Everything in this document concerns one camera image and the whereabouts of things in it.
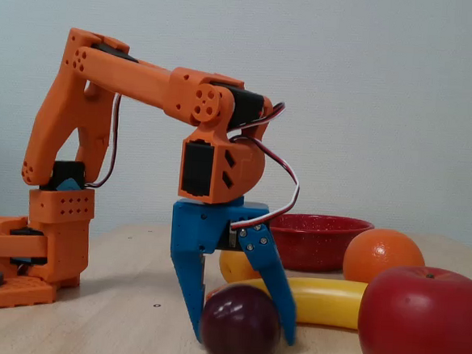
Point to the yellow orange peach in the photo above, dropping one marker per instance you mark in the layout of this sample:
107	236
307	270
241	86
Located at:
233	268

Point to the red speckled bowl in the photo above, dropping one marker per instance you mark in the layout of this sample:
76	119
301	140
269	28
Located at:
320	247

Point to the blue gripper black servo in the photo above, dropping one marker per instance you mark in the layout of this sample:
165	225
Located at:
200	227

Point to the red apple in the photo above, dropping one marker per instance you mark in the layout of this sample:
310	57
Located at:
424	328

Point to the yellow plastic banana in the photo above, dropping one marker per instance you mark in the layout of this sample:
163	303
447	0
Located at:
324	302

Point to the dark purple plum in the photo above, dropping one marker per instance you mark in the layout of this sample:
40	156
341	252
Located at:
241	331

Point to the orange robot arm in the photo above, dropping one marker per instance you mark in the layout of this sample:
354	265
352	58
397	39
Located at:
117	75

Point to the orange lattice robot base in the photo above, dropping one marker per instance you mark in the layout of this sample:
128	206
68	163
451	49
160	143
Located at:
13	291

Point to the orange fruit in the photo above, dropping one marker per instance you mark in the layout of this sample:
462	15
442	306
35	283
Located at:
380	256

